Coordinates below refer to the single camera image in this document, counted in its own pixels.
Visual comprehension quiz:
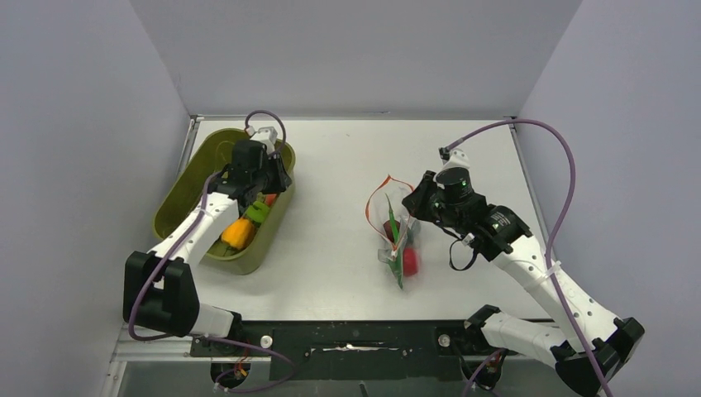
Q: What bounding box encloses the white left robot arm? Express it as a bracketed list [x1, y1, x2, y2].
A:
[122, 134, 292, 340]

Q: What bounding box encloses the black looped cable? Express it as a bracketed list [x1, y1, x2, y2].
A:
[446, 227, 483, 273]

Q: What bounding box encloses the green chili pepper toy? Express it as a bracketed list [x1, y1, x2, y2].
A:
[386, 246, 405, 289]

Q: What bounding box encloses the red yellow apple toy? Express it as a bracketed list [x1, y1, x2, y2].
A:
[402, 247, 420, 277]

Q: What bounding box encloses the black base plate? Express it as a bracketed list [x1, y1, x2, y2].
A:
[190, 320, 493, 381]

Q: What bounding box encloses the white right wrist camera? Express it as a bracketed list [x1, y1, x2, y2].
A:
[438, 146, 470, 174]

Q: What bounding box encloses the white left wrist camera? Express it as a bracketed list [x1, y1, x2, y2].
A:
[244, 126, 278, 155]

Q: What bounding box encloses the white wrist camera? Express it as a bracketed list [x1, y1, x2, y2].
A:
[438, 146, 470, 174]
[244, 126, 278, 155]

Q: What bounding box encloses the olive green plastic bin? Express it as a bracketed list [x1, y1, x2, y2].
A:
[152, 128, 295, 275]

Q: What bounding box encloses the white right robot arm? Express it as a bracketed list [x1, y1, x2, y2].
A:
[402, 167, 645, 396]

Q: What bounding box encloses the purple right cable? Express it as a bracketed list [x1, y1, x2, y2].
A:
[441, 118, 614, 397]

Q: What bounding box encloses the clear zip bag orange zipper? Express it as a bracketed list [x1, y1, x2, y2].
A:
[364, 175, 422, 290]

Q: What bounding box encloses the aluminium frame rail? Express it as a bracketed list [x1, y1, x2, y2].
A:
[112, 327, 193, 362]

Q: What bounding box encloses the orange bell pepper toy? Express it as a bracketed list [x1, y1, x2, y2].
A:
[221, 218, 256, 251]

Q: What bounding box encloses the dark red round fruit toy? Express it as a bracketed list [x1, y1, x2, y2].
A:
[383, 220, 402, 243]

